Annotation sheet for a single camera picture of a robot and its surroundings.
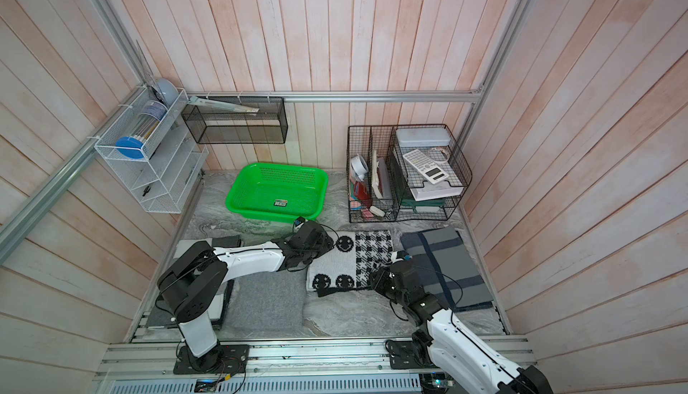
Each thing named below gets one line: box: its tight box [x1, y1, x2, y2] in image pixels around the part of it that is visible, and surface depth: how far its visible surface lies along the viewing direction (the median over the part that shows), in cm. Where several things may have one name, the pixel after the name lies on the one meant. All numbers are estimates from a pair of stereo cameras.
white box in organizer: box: [395, 127, 452, 147], surface depth 103 cm
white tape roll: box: [350, 154, 370, 182], surface depth 112 cm
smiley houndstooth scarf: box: [306, 230, 395, 292], surface depth 90 cm
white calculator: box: [402, 148, 450, 185], surface depth 94 cm
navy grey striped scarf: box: [400, 227, 494, 311], surface depth 94 cm
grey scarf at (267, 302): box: [223, 270, 307, 334], surface depth 81 cm
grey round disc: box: [155, 77, 180, 106], surface depth 85 cm
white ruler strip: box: [188, 95, 260, 113], surface depth 92 cm
